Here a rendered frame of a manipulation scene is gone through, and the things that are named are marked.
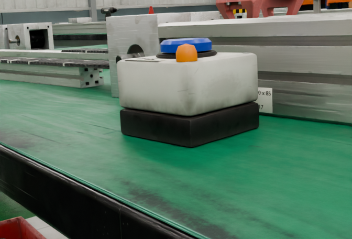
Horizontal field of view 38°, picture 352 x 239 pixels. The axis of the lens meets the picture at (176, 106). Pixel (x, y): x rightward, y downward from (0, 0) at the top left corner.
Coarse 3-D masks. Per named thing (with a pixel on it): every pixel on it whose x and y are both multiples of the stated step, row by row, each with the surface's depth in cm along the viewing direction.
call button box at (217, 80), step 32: (128, 64) 39; (160, 64) 37; (192, 64) 35; (224, 64) 37; (256, 64) 40; (128, 96) 40; (160, 96) 37; (192, 96) 35; (224, 96) 38; (256, 96) 40; (128, 128) 40; (160, 128) 38; (192, 128) 36; (224, 128) 38
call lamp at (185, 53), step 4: (184, 44) 36; (188, 44) 36; (180, 48) 35; (184, 48) 35; (188, 48) 35; (192, 48) 35; (176, 52) 36; (180, 52) 35; (184, 52) 35; (188, 52) 35; (192, 52) 35; (196, 52) 36; (176, 56) 36; (180, 56) 35; (184, 56) 35; (188, 56) 35; (192, 56) 35; (196, 56) 36; (176, 60) 36; (180, 60) 35; (184, 60) 35; (188, 60) 35; (192, 60) 35; (196, 60) 36
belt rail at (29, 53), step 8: (8, 56) 128; (16, 56) 125; (24, 56) 121; (32, 56) 118; (40, 56) 115; (48, 56) 113; (56, 56) 111; (64, 56) 108; (72, 56) 106; (80, 56) 104; (88, 56) 102; (96, 56) 100; (104, 56) 98
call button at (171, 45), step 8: (168, 40) 39; (176, 40) 38; (184, 40) 38; (192, 40) 38; (200, 40) 38; (208, 40) 39; (160, 48) 40; (168, 48) 39; (176, 48) 38; (200, 48) 38; (208, 48) 39
